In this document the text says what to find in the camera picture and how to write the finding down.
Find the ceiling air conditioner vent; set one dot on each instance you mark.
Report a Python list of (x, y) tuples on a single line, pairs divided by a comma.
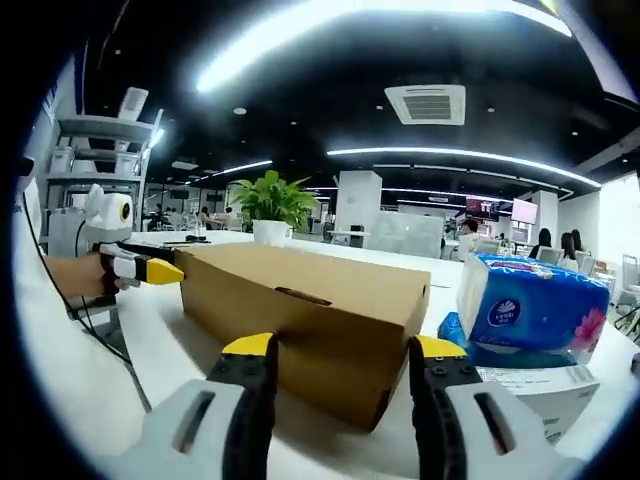
[(427, 105)]

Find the dark blue tissue pack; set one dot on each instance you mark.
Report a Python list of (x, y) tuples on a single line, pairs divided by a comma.
[(535, 305)]

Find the red wall screen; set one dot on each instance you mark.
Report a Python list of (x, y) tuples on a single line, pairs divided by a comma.
[(482, 207)]

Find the small pink screen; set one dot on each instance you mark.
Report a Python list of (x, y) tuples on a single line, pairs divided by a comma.
[(524, 211)]

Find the small white barcode carton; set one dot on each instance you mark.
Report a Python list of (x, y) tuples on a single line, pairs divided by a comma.
[(550, 395)]

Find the long thin ceiling light strip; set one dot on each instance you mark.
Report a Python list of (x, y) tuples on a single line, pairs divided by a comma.
[(460, 160)]

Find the short ceiling light strip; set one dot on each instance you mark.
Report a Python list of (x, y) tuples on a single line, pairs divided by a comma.
[(240, 167)]

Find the wide ceiling light strip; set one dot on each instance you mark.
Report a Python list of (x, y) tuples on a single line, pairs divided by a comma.
[(375, 30)]

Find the blue wet wipes soft pack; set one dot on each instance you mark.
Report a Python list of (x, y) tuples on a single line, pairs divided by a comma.
[(480, 345)]

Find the blue white wall poster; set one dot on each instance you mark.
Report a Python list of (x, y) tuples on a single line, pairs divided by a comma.
[(55, 100)]

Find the person in white shirt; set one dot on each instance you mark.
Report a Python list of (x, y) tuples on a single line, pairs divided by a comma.
[(65, 360)]

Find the brown cardboard shoe box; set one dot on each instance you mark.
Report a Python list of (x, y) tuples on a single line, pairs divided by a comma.
[(310, 310)]

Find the person's left hand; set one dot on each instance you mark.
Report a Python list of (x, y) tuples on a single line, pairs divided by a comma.
[(102, 272)]

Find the translucent desk divider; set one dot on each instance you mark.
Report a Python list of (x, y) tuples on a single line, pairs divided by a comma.
[(410, 232)]

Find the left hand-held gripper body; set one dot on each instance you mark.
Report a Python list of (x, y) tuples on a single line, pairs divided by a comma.
[(107, 212)]

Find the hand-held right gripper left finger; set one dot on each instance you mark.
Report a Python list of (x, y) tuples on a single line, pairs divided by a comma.
[(235, 400)]

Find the white square pillar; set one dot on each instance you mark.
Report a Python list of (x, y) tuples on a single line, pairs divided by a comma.
[(357, 205)]

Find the grey storage shelf rack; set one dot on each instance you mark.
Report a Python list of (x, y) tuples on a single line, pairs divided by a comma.
[(95, 160)]

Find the green potted plant white pot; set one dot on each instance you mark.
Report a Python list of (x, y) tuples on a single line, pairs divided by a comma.
[(272, 200)]

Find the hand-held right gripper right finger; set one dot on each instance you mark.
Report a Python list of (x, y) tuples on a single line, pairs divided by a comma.
[(440, 380)]

